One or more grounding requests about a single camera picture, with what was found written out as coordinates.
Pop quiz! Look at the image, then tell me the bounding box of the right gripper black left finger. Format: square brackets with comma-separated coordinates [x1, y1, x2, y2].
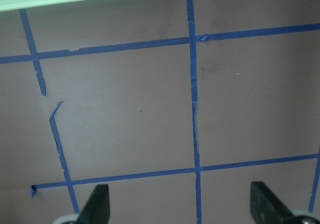
[77, 184, 111, 224]

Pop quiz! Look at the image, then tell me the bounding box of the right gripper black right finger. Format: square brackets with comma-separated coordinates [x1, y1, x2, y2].
[250, 181, 295, 224]

